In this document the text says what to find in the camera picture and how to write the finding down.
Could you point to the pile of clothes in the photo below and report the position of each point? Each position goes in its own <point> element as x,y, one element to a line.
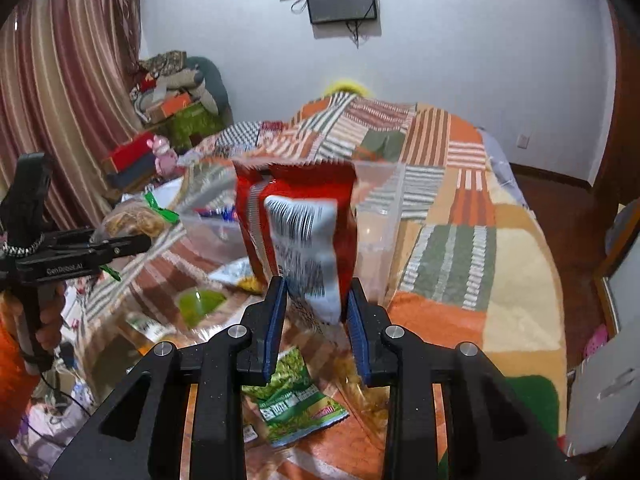
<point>170,72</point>

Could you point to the small wall monitor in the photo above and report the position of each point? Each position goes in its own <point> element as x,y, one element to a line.
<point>341,1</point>

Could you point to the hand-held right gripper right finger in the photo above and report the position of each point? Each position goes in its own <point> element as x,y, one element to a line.
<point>357,332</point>

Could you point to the person's left hand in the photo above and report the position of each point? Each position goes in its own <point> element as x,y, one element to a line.
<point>51,316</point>

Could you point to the red box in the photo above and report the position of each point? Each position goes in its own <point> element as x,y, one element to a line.
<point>130,152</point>

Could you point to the clear plastic container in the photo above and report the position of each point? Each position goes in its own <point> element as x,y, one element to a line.
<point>375,240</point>

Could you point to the green pea snack packet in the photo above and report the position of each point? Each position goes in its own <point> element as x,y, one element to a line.
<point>295,395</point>

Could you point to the pink plush toy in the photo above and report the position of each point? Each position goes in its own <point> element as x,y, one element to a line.
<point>164,155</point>

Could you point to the green box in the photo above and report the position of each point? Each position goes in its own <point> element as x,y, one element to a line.
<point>192,122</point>

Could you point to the pink slipper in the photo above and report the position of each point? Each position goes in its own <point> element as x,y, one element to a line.
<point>595,342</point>

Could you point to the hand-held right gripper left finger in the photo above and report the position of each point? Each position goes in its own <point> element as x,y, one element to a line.
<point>275,325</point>

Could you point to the wall outlet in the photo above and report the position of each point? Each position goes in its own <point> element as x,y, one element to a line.
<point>523,141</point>

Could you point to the white board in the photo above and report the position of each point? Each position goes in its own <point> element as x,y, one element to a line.
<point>605,400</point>

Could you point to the orange box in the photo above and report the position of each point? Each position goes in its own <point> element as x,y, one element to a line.
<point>167,107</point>

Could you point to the framed mirror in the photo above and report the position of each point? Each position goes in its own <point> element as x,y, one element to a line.
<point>620,280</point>

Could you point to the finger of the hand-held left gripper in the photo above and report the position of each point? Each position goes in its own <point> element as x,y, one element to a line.
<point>75,236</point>
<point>125,247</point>

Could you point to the striped curtain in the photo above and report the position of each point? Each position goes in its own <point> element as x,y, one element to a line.
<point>65,85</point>

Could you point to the person's left forearm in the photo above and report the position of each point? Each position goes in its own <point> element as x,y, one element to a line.
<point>12,375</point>

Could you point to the lime green packet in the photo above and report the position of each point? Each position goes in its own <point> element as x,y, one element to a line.
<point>200,306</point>

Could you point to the white plastic bag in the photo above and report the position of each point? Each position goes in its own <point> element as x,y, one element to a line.
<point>55,420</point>

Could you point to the red snack packet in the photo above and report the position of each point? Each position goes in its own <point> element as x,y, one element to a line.
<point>300,195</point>

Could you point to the patchwork blanket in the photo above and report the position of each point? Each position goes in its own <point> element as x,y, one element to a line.
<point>475,285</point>

